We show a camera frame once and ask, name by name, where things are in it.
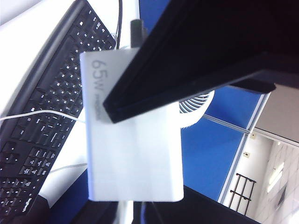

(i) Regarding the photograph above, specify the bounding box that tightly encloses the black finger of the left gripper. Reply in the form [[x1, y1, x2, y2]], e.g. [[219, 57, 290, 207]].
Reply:
[[104, 0, 299, 124]]

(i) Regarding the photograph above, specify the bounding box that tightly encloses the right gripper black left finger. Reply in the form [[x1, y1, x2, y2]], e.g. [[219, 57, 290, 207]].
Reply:
[[72, 201, 119, 224]]

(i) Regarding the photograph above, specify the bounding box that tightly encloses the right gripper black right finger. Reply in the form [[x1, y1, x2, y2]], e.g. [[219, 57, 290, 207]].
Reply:
[[133, 202, 180, 224]]

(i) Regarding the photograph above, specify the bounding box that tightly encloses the white 65W charger brick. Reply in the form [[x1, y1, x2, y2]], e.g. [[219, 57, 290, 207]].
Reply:
[[79, 20, 185, 203]]

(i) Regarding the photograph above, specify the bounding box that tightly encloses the white desk fan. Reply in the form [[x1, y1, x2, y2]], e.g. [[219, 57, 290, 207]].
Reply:
[[178, 90, 215, 128]]

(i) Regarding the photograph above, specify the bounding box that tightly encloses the black ASUS monitor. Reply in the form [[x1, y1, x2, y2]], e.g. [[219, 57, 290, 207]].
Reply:
[[161, 184, 257, 224]]

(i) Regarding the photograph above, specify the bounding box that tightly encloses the black monitor stand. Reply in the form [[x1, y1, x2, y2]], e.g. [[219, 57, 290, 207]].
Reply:
[[30, 195, 51, 224]]

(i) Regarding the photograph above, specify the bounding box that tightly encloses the black metal rack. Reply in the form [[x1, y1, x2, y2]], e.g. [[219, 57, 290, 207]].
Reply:
[[230, 172, 256, 214]]

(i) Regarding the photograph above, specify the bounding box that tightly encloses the black Logitech keyboard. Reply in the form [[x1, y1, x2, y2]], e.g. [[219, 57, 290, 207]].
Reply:
[[0, 0, 117, 224]]

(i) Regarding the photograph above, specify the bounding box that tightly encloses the thin black keyboard cable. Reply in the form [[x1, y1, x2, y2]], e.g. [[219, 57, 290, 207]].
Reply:
[[116, 0, 124, 49]]

